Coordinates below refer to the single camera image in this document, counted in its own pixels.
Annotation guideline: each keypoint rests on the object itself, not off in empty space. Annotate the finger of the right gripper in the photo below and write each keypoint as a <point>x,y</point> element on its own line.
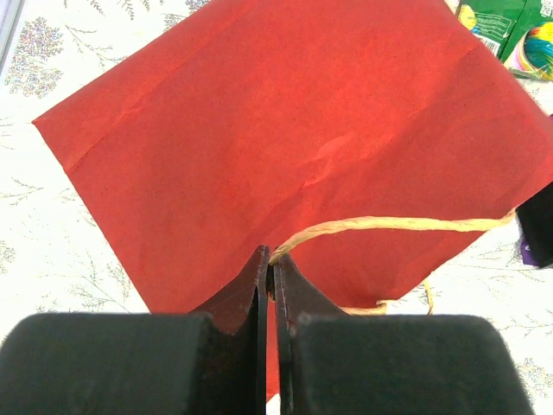
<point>535,219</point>

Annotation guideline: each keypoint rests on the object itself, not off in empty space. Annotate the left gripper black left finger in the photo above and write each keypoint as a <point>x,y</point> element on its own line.
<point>211,360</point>

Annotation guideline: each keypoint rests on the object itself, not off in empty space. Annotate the red brown paper bag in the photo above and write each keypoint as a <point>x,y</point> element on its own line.
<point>251,121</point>

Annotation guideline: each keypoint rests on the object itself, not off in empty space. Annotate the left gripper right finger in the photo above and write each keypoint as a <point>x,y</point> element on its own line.
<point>334,363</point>

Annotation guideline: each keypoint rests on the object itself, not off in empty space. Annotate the floral table mat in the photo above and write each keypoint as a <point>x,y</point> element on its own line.
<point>54,258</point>

